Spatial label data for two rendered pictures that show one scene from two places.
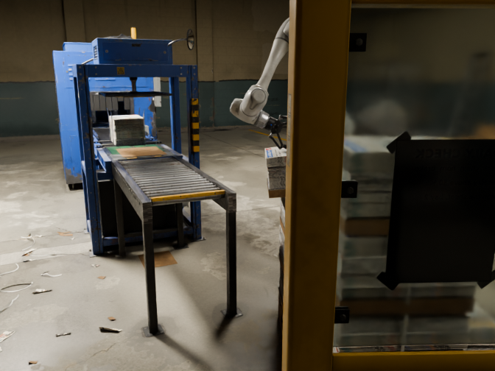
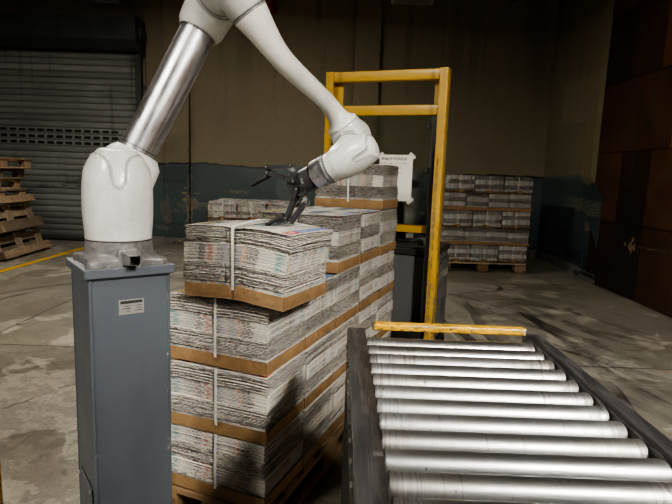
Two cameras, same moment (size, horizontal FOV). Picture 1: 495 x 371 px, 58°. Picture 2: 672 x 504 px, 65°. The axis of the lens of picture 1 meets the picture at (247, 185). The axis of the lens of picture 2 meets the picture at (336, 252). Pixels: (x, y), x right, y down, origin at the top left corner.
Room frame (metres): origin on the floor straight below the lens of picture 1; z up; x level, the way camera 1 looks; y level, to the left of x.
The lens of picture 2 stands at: (3.88, 0.61, 1.23)
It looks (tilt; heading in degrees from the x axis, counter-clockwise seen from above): 8 degrees down; 204
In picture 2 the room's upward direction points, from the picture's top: 2 degrees clockwise
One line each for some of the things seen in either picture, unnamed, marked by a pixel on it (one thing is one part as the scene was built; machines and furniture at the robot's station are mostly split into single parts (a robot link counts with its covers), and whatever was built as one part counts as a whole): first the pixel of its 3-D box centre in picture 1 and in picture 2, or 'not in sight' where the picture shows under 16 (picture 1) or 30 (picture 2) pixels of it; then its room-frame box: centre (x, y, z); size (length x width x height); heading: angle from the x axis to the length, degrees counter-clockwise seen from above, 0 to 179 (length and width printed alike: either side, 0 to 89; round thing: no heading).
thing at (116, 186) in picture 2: not in sight; (117, 193); (2.92, -0.40, 1.17); 0.18 x 0.16 x 0.22; 48
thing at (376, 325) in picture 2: (188, 195); (448, 328); (2.43, 0.33, 0.81); 0.43 x 0.03 x 0.02; 113
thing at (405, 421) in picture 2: (168, 181); (499, 430); (2.92, 0.53, 0.77); 0.47 x 0.05 x 0.05; 113
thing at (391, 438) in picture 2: (166, 179); (511, 449); (2.98, 0.56, 0.77); 0.47 x 0.05 x 0.05; 113
